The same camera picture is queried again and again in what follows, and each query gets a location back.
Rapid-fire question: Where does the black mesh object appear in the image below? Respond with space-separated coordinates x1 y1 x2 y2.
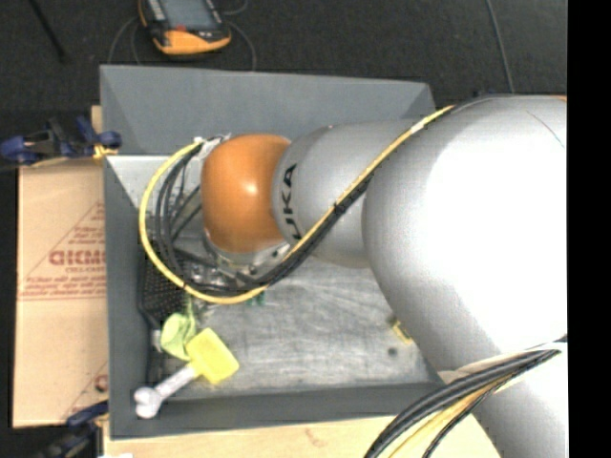
137 254 190 331

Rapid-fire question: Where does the light green cloth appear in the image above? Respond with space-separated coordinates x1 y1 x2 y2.
159 302 203 361

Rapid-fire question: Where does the yellow flat sponge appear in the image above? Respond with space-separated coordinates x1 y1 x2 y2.
185 327 241 385

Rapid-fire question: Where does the grey metal bin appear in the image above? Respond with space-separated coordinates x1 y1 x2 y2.
98 64 446 438

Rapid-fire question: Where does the white toy bone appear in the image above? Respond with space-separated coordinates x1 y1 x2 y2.
133 364 200 420

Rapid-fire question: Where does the brown cardboard board red print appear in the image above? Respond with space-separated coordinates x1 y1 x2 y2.
11 104 112 429

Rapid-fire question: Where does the small yellow block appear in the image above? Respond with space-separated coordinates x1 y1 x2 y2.
387 314 414 345

